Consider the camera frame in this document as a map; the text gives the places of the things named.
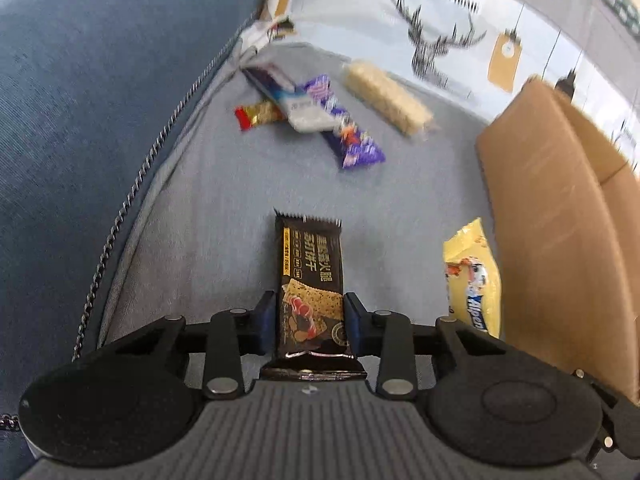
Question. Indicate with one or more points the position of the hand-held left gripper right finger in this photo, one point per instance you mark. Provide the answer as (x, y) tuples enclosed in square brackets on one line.
[(352, 320)]

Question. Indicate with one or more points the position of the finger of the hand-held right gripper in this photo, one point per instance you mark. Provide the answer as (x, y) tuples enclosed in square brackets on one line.
[(617, 420)]

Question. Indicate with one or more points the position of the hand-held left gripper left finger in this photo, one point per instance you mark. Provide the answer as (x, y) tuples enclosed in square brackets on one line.
[(265, 320)]

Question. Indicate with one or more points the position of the black biscuit packet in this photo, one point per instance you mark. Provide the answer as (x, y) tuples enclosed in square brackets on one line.
[(310, 270)]

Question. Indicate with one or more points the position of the yellow candy packet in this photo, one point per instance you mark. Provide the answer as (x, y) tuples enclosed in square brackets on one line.
[(472, 280)]

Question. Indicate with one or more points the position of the purple snack packet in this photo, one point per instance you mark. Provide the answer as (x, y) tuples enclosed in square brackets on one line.
[(350, 140)]

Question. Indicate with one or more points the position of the red gold candy packet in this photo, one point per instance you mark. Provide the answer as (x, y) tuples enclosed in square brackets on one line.
[(260, 114)]

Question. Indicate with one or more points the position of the dark blue white snack packet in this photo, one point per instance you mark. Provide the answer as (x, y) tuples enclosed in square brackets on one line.
[(300, 107)]

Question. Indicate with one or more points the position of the cardboard box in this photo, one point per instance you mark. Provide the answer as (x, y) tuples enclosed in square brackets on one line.
[(550, 210)]

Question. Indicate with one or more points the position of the clear rice cracker bar packet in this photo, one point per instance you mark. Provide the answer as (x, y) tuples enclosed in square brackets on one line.
[(385, 97)]

